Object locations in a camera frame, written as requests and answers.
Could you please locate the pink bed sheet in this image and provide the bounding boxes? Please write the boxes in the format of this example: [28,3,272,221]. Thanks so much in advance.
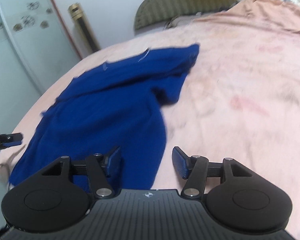
[0,16,300,239]

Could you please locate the blue knit sweater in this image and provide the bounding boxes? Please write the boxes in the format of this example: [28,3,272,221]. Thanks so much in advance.
[9,44,199,190]

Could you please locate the beige patterned pillow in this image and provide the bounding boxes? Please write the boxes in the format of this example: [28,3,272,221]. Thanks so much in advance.
[164,15,203,29]

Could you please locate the orange blanket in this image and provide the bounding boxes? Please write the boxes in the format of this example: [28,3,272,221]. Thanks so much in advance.
[195,0,300,34]

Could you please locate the gold tower fan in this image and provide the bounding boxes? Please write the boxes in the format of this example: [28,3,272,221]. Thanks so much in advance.
[68,3,101,53]

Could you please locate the white floral wardrobe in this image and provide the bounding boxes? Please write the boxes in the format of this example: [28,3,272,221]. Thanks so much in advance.
[0,0,82,228]

